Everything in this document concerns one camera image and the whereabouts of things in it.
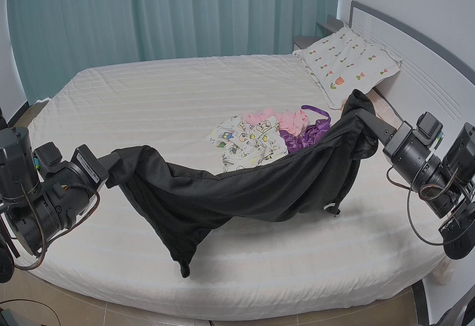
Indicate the bed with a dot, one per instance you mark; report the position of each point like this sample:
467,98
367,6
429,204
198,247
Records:
185,94

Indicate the black T-shirt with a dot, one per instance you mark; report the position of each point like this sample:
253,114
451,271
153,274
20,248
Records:
230,194

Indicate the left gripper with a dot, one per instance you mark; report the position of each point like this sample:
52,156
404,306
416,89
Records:
55,206

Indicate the purple garment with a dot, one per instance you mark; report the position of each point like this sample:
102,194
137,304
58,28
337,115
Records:
311,131

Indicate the white printed pillow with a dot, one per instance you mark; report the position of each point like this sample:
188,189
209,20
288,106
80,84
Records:
349,61

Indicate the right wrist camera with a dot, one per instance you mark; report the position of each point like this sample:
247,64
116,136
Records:
430,128

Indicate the pink garment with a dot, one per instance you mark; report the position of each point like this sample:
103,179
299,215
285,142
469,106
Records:
291,122

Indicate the white printed pyjama garment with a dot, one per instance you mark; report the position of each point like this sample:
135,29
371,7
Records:
245,146

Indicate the grey bedside table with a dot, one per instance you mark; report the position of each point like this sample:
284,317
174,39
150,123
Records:
310,43

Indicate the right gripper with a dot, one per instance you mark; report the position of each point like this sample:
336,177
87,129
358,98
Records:
412,161

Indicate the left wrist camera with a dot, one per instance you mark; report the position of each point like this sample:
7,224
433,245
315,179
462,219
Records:
48,159

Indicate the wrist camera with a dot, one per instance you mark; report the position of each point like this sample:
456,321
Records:
430,128
48,159

